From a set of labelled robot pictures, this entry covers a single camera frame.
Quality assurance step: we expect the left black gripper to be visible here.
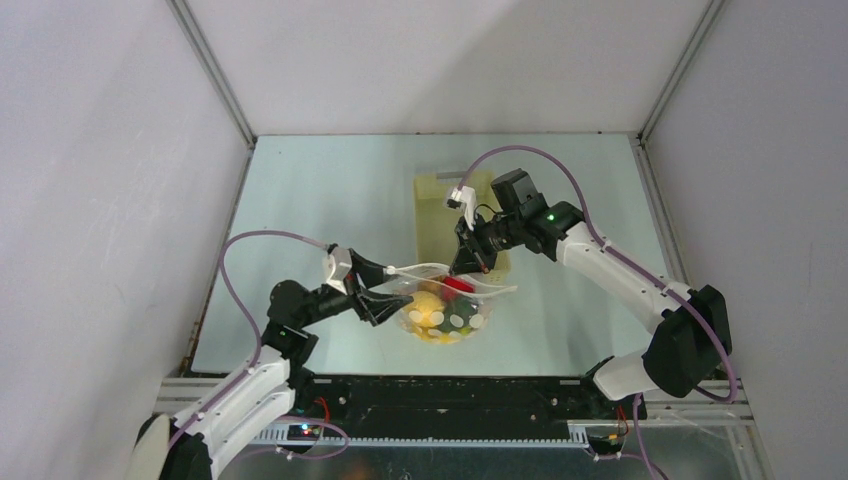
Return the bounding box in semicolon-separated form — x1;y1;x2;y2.
298;248;412;328

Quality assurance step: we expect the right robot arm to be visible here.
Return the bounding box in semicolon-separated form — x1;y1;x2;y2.
445;169;732;418

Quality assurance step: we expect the yellow lemon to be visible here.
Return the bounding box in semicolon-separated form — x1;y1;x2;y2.
403;291;446;329

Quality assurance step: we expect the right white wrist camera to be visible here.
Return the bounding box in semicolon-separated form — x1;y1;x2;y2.
445;185;477;231

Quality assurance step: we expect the green avocado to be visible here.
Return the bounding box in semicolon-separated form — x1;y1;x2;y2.
439;298;484;335

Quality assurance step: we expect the white perforated cable tray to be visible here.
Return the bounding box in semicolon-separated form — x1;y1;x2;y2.
248;423;589;449

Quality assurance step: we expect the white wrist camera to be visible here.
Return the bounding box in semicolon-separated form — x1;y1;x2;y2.
322;244;353;295
445;185;477;231

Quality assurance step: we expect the clear dotted zip bag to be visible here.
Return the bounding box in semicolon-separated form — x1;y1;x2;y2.
383;263;517;345

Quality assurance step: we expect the small circuit board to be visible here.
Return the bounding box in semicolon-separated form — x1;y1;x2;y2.
287;424;323;441

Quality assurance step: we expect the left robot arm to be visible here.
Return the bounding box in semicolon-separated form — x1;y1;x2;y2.
125;245;412;479

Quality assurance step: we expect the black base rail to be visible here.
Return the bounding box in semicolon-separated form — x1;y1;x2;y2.
293;375;647;441

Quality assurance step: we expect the red mango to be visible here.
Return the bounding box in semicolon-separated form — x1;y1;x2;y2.
441;276;476;296

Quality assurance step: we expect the yellow plastic basket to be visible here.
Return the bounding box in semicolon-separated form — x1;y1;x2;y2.
413;170;511;284

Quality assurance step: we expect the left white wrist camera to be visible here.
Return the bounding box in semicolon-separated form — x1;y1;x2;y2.
322;244;353;295

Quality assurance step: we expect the yellow banana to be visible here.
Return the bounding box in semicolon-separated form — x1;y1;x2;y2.
415;329;472;344

